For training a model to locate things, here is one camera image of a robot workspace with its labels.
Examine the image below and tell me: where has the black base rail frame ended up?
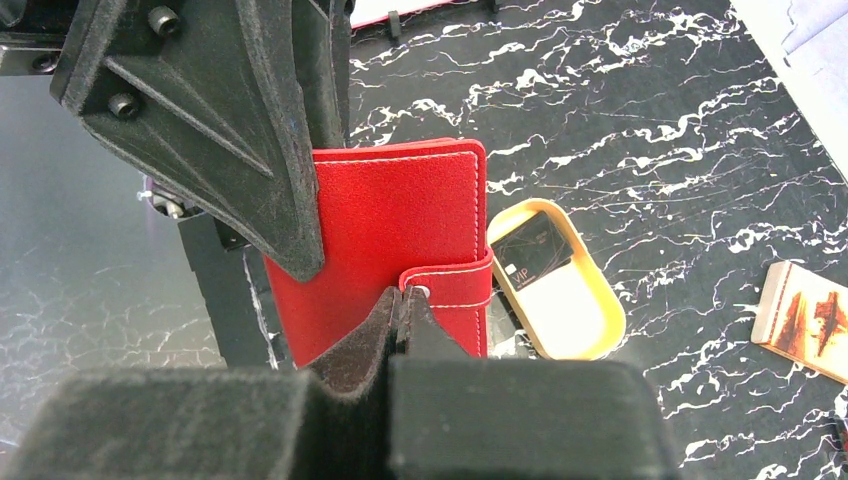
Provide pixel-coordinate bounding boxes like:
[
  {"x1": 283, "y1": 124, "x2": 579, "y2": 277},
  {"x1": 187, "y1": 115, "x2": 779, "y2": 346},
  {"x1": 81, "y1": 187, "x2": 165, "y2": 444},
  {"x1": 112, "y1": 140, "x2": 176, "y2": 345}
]
[{"x1": 178, "y1": 214, "x2": 293, "y2": 371}]

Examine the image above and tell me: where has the orange book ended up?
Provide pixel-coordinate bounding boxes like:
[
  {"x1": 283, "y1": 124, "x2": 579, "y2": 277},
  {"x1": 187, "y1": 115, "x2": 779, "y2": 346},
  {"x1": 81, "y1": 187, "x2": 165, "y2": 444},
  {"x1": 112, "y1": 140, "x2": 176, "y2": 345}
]
[{"x1": 750, "y1": 261, "x2": 847, "y2": 384}]

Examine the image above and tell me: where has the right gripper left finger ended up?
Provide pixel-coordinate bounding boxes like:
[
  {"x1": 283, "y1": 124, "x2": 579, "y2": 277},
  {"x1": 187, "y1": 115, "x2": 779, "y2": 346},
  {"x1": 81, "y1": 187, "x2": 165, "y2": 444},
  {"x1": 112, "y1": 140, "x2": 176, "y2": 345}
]
[{"x1": 4, "y1": 287, "x2": 401, "y2": 479}]

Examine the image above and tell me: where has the red card holder wallet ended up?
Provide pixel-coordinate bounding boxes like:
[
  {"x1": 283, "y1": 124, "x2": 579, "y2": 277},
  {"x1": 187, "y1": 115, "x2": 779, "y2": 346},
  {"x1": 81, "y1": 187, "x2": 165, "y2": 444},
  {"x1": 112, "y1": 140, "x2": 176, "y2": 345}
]
[{"x1": 266, "y1": 138, "x2": 493, "y2": 367}]

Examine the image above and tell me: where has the stack of black credit cards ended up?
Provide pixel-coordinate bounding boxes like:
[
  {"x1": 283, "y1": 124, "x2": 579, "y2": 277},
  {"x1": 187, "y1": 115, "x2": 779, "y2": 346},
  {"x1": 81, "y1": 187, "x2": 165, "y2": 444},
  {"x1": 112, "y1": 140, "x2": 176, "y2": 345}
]
[{"x1": 492, "y1": 212, "x2": 574, "y2": 291}]

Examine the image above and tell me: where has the orange oval tray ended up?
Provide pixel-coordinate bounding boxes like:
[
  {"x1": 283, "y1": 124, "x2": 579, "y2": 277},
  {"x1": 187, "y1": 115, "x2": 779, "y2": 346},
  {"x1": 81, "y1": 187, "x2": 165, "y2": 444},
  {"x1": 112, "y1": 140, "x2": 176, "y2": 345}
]
[{"x1": 487, "y1": 198, "x2": 627, "y2": 360}]

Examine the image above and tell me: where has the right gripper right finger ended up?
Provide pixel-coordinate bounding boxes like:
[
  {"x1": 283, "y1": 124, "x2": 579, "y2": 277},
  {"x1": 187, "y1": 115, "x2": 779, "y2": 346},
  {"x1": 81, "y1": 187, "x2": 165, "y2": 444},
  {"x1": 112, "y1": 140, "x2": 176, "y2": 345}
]
[{"x1": 390, "y1": 288, "x2": 679, "y2": 479}]

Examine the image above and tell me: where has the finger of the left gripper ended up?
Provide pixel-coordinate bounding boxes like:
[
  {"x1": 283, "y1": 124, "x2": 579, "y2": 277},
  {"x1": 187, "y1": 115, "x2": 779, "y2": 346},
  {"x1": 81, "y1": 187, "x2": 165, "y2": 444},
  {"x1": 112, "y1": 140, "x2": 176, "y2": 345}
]
[
  {"x1": 292, "y1": 0, "x2": 355, "y2": 149},
  {"x1": 50, "y1": 1, "x2": 324, "y2": 282}
]

